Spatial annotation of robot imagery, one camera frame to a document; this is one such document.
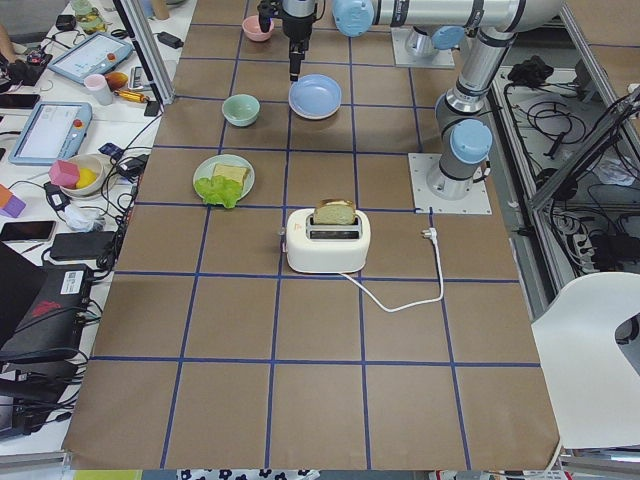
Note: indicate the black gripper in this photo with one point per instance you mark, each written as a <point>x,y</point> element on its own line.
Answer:
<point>296,29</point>

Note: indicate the blue plate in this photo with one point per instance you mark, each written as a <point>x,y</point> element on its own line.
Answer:
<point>315,93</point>

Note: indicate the pink plate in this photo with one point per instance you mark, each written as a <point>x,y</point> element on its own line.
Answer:
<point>315,116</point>

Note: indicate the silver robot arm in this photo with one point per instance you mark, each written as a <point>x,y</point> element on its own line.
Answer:
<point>466,139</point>
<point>354,18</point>

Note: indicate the pink bowl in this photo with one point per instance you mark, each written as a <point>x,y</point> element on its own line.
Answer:
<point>253,31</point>

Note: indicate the green bowl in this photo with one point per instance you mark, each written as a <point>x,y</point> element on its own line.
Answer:
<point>241,110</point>

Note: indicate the black power adapter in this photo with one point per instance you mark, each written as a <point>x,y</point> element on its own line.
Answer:
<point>170,40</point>

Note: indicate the bread slice on plate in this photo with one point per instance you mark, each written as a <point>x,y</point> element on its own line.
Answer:
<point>229,177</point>

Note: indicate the green plate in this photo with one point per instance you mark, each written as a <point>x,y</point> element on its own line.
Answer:
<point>205,169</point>

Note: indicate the green lettuce leaf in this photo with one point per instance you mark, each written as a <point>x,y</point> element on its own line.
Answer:
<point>219,190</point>

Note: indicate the bread slice in toaster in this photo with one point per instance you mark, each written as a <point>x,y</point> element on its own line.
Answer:
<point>334,212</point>

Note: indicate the orange metal cylinder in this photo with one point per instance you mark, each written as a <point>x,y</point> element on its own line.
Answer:
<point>131,96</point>

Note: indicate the white toaster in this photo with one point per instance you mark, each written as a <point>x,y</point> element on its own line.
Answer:
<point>326,249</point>

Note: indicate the pink cup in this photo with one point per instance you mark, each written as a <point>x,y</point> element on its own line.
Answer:
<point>98,87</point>

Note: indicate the far teach pendant tablet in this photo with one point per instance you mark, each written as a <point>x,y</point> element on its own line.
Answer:
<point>99,53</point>

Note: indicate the teach pendant tablet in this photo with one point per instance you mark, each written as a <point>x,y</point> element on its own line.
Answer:
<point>99,53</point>
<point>53,131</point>

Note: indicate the beige bowl with fruit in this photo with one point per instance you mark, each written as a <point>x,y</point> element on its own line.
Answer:
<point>93,169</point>

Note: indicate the yellow fruit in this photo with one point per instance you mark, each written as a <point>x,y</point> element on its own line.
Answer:
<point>86,178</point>

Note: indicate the near teach pendant tablet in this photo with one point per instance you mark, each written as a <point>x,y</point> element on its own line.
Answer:
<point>53,131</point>

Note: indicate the pink cube block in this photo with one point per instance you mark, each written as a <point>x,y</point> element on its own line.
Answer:
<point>64,173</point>

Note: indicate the smartphone on desk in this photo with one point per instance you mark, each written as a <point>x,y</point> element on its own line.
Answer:
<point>28,231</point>

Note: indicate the purple block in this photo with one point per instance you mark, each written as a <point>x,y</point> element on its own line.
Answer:
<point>10,205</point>

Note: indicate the black laptop computer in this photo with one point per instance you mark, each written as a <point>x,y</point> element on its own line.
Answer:
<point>43,312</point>

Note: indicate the white chair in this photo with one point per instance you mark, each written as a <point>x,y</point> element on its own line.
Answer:
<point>593,388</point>

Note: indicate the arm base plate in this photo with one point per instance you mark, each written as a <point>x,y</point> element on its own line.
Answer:
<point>416,50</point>
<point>433,192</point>

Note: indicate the aluminium frame post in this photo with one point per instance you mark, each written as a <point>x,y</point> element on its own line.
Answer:
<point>144,42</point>

